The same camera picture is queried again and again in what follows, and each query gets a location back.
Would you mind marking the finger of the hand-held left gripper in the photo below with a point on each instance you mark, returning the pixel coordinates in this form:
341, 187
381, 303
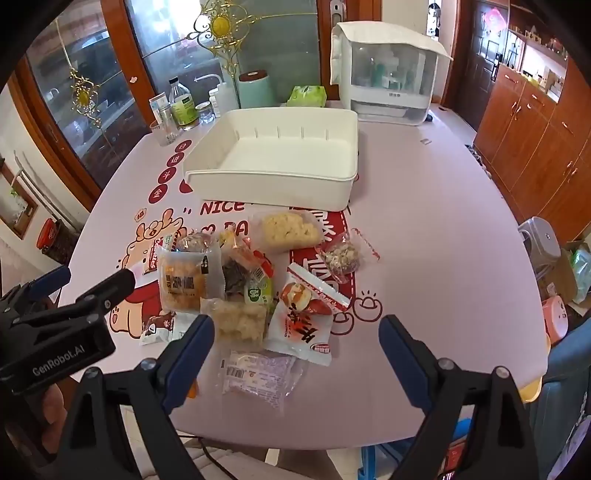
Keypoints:
51, 278
104, 293

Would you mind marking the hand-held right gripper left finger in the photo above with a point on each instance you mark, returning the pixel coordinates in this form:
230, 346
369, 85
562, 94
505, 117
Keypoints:
187, 357

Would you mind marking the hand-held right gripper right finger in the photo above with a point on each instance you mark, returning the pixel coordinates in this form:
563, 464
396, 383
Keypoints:
400, 355

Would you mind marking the small white snack packet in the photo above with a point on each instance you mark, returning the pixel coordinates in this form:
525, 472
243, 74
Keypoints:
157, 330

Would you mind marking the red cookie packet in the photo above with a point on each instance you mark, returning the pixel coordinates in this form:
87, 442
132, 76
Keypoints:
148, 263

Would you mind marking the small rice crisp packet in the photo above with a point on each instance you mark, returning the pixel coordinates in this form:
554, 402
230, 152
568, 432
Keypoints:
240, 321

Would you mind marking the white and purple snack packet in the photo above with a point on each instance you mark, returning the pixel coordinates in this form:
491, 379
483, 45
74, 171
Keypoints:
258, 376

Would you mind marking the orange bread bun packet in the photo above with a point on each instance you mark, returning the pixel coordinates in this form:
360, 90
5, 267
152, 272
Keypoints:
184, 284

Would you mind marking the dark brownie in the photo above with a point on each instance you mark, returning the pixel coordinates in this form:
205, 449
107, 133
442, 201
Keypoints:
235, 277

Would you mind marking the green label snack packet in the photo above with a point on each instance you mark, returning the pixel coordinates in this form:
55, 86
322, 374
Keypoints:
256, 290

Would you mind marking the red and white snack packet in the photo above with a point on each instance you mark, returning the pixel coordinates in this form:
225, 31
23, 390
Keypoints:
300, 332

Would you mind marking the round oat cake clear wrapper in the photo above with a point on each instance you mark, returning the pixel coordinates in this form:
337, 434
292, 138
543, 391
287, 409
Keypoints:
194, 240

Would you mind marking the nut cluster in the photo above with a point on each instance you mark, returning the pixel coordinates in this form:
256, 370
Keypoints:
344, 256

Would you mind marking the orange clear snack packet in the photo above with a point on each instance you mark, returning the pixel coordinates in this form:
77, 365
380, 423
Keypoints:
251, 258

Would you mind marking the yellow snack packet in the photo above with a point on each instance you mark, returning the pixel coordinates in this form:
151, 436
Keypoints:
226, 237

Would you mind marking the pale rice crisp cake packet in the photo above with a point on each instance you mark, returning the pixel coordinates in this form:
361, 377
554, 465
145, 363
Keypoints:
288, 230

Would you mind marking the white plastic storage bin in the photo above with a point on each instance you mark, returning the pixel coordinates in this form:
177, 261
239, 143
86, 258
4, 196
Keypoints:
286, 157

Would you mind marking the person's left hand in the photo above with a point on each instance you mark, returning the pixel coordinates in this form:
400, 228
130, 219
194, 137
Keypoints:
48, 410

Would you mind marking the jar with red lid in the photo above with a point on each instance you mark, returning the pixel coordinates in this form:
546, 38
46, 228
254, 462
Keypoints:
53, 240

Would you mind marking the wooden framed glass door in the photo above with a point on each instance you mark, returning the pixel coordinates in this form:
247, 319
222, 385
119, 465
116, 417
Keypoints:
277, 46
83, 138

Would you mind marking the pink plastic item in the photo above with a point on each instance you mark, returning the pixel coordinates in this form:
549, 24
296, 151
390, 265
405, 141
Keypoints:
556, 316

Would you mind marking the blue chair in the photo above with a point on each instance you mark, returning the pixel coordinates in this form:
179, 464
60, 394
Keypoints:
563, 397

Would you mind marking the clear glass cup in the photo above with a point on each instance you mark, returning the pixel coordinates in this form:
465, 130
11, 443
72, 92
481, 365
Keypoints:
164, 131

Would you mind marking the grey plastic container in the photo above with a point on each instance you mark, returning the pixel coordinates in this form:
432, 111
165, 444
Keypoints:
538, 247

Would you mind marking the cardboard box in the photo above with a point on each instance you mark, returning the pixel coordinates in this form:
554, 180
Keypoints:
561, 277

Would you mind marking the small gold door ornament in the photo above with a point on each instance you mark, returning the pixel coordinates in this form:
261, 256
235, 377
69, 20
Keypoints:
83, 94

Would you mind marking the white and blue box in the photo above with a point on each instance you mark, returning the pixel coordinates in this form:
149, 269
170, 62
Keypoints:
159, 105

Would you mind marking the green plastic bag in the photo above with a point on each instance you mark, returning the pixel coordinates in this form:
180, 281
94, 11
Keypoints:
581, 267

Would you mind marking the clear bottle with green label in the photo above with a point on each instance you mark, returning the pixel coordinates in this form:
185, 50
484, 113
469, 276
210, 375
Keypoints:
182, 104

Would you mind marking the small glass jar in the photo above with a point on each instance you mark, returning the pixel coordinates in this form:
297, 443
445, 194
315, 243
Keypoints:
205, 113

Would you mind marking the small white pill bottle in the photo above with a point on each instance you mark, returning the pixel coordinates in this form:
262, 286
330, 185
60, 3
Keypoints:
213, 100

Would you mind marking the white squeeze bottle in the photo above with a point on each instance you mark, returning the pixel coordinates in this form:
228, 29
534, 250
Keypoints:
226, 99

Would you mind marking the brown wooden cabinets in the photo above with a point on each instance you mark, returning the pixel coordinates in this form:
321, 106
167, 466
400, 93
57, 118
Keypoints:
531, 138

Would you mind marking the mint canister with brown lid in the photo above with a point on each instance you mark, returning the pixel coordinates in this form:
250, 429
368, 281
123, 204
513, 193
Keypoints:
255, 90

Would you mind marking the green tissue pack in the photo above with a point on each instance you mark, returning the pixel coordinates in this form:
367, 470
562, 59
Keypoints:
307, 96

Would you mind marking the white desktop storage cabinet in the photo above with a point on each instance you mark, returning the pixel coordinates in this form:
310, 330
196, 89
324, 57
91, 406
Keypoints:
390, 74

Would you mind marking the large gold door ornament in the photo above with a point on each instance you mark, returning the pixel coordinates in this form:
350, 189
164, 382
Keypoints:
221, 27

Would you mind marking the dark entrance door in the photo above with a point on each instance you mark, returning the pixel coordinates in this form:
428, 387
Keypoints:
482, 69

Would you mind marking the red door decoration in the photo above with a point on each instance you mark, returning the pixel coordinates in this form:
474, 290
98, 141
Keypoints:
494, 21

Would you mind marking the wooden picture frame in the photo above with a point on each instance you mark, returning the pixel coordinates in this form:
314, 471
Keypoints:
18, 207

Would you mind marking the open wall shelf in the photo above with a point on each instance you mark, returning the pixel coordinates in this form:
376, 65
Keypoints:
538, 50

